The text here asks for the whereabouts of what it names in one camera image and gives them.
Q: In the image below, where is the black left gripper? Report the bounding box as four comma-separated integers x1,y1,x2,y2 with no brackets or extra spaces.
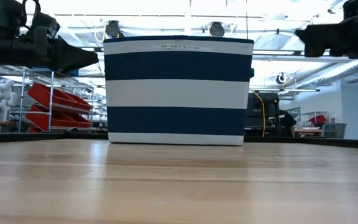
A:
0,26,99,74

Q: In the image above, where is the red storage bin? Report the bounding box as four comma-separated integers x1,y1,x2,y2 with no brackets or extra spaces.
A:
63,91,93,111
73,113,92,128
27,82,78,108
25,104,48,129

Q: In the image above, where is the round dark ceiling fixture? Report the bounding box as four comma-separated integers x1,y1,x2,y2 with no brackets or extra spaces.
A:
105,20,121,39
209,21,226,38

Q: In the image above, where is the black hanging hook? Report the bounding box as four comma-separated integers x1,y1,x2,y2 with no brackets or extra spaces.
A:
275,72,288,85

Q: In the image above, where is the small red bin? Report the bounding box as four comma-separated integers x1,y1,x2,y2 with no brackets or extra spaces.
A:
308,114,328,127

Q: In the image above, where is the person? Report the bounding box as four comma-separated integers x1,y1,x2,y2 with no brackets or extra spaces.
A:
277,109,298,138

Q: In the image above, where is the grey plastic bin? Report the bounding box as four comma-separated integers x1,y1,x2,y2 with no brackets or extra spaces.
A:
321,123,347,139

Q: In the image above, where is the light wooden desk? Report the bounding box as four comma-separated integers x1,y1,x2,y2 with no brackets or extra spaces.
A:
293,127,323,138

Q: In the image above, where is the black equipment cabinet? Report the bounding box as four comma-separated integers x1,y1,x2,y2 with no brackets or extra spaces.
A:
246,91,281,138

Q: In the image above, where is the navy white striped basket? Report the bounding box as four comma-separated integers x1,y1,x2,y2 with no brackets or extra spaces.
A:
103,35,255,146

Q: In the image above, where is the metal wire shelf rack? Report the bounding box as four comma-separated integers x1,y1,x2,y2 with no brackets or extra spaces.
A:
11,67,95,134

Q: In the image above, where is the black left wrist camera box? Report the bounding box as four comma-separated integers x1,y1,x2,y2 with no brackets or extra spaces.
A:
29,12,61,40

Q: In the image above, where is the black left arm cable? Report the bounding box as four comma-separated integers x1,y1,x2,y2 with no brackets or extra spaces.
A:
22,0,42,32

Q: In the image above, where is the yellow cable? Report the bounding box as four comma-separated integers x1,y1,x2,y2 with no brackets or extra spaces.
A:
252,91,267,138

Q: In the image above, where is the black table frame rail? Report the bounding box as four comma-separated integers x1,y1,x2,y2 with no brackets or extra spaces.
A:
0,130,358,150

